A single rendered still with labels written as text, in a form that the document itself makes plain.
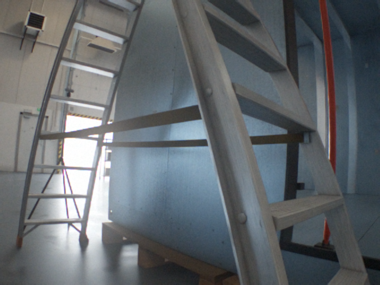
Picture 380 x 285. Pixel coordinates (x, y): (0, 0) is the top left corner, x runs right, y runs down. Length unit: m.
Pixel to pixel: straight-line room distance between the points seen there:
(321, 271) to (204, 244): 0.65
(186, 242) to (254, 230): 1.19
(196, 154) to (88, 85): 9.87
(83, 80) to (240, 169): 10.80
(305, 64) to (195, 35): 4.72
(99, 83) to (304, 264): 10.82
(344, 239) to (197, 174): 0.92
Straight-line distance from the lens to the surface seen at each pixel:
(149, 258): 1.77
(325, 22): 1.32
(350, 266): 0.84
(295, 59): 1.32
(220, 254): 1.41
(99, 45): 10.93
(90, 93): 11.12
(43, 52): 11.02
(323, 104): 4.85
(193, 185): 1.49
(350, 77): 4.85
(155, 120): 0.60
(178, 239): 1.62
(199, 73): 0.52
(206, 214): 1.43
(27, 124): 10.30
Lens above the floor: 0.70
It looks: 3 degrees up
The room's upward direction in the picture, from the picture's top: 4 degrees clockwise
